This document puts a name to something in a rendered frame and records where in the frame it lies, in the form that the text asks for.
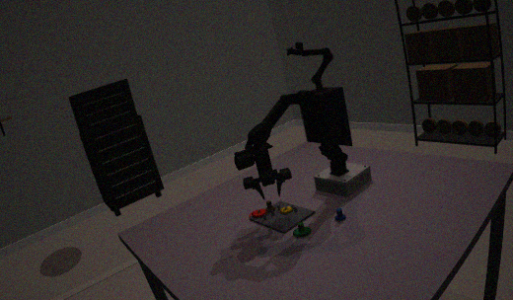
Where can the blue gear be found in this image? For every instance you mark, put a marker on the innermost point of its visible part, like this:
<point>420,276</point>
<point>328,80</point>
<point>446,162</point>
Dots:
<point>339,216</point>

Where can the green gear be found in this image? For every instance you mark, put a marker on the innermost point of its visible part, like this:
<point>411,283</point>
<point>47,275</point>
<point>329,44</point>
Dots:
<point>301,231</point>

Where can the brown gear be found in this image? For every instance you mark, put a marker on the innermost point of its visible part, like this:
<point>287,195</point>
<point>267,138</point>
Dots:
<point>270,206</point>

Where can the yellow gear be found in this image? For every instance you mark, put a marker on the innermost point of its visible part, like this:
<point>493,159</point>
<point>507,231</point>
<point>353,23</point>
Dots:
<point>286,211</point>

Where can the red gear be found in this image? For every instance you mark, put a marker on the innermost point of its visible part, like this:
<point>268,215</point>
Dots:
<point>257,214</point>

